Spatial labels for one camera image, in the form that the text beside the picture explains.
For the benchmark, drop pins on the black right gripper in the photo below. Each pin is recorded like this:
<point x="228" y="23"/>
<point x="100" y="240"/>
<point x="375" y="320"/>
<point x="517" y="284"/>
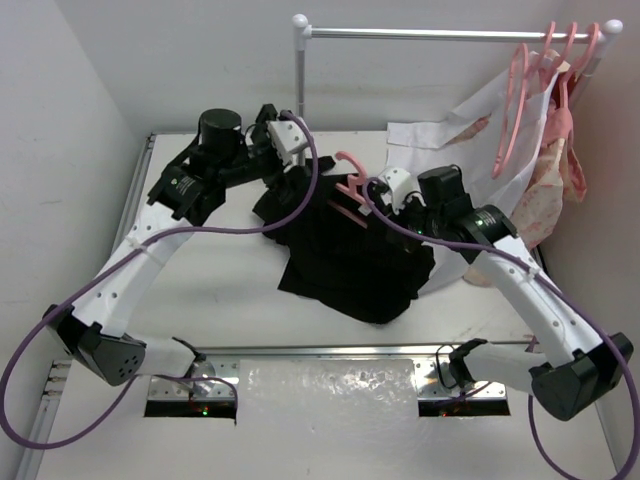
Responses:
<point x="407" y="241"/>

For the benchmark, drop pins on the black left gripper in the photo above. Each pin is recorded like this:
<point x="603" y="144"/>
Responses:
<point x="273" y="163"/>

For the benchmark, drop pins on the pink hanger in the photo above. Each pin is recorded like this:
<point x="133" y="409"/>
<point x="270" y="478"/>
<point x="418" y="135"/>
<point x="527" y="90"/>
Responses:
<point x="578" y="64"/>
<point x="561" y="64"/>
<point x="352" y="189"/>
<point x="519" y="73"/>

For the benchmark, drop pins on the black shirt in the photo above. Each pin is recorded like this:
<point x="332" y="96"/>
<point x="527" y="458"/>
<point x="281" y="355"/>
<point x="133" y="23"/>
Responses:
<point x="352" y="270"/>

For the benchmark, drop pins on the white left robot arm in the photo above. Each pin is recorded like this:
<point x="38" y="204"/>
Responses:
<point x="92" y="325"/>

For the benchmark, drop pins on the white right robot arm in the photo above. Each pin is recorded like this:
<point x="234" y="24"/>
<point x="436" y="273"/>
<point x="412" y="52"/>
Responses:
<point x="575" y="367"/>

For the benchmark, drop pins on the white shirt on hanger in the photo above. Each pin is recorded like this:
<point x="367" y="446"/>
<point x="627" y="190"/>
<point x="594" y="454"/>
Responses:
<point x="468" y="137"/>

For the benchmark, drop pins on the pink floral garment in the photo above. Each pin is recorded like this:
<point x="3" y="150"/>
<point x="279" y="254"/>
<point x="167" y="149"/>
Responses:
<point x="558" y="175"/>

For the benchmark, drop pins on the white metal clothes rack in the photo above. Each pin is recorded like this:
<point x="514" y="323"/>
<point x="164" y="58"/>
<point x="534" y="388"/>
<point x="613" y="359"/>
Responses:
<point x="601" y="41"/>

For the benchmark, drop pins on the white foil cover sheet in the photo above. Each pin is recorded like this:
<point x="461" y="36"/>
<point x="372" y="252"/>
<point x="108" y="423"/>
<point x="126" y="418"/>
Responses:
<point x="336" y="392"/>

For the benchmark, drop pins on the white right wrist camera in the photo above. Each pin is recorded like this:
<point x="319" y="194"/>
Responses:
<point x="399" y="188"/>

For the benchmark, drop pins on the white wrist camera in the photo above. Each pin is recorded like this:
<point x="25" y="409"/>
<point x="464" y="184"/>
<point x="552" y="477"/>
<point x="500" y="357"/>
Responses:
<point x="399" y="188"/>
<point x="288" y="140"/>

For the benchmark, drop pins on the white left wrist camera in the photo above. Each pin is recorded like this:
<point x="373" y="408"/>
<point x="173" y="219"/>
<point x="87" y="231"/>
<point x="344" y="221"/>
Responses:
<point x="288" y="140"/>

